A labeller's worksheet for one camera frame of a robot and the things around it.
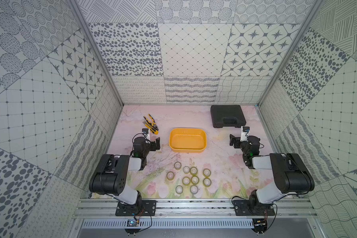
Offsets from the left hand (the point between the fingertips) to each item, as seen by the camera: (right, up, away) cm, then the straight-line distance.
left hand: (151, 136), depth 94 cm
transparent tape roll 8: (+22, -24, -11) cm, 35 cm away
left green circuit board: (-4, -40, -23) cm, 46 cm away
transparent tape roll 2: (+34, -25, -12) cm, 44 cm away
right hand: (+57, 0, +1) cm, 57 cm away
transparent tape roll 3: (+27, -19, -8) cm, 34 cm away
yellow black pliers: (-3, +9, +14) cm, 17 cm away
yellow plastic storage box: (+24, -4, +7) cm, 25 cm away
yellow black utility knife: (-2, +4, +10) cm, 11 cm away
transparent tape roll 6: (+28, -24, -11) cm, 38 cm away
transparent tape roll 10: (+27, -28, -14) cm, 41 cm away
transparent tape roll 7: (+13, -22, -10) cm, 27 cm away
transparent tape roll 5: (+17, -17, -6) cm, 25 cm away
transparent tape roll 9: (+19, -28, -14) cm, 36 cm away
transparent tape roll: (+35, -21, -8) cm, 41 cm away
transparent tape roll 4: (+23, -19, -7) cm, 30 cm away
